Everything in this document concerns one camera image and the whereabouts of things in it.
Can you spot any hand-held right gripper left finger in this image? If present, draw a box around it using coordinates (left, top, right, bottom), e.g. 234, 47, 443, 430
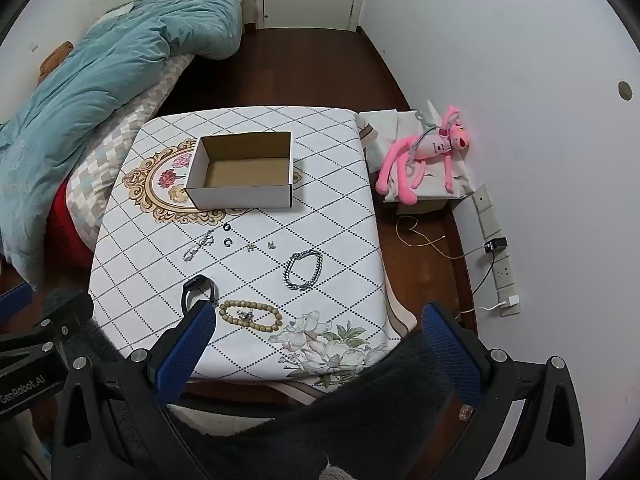
50, 301, 218, 480

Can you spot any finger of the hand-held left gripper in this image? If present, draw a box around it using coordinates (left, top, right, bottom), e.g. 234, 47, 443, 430
0, 281, 33, 321

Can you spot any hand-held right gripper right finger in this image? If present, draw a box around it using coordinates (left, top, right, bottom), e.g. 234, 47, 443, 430
421, 301, 587, 480

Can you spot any black smart band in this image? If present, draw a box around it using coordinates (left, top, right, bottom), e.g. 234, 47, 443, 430
181, 275, 219, 314

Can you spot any wooden bead bracelet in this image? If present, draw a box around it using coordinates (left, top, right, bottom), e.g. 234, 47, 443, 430
219, 299, 284, 334

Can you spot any silver crystal bracelet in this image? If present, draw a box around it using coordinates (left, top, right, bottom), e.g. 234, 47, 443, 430
183, 229, 219, 262

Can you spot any silver chain bracelet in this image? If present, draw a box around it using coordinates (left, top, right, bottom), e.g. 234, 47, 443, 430
283, 249, 325, 292

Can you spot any cardboard box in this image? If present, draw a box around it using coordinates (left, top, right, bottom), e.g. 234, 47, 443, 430
185, 131, 305, 211

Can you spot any red cloth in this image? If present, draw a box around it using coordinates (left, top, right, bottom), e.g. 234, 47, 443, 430
42, 180, 97, 270

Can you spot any checkered bed sheet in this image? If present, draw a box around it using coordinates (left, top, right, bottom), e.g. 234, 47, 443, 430
65, 52, 196, 252

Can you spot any table with patterned cloth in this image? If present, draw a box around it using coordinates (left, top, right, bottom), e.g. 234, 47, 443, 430
89, 106, 403, 391

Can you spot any pink plush toy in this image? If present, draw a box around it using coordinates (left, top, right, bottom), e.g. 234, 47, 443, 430
376, 104, 472, 206

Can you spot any light blue duvet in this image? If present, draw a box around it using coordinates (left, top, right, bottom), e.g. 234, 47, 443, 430
0, 0, 246, 291

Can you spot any brown plush toy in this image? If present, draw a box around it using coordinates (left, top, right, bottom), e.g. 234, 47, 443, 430
38, 41, 75, 84

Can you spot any white charger with cable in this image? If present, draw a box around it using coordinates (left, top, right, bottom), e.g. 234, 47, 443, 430
459, 295, 521, 316

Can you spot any black cable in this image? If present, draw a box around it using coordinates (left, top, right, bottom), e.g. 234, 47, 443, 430
469, 250, 499, 297

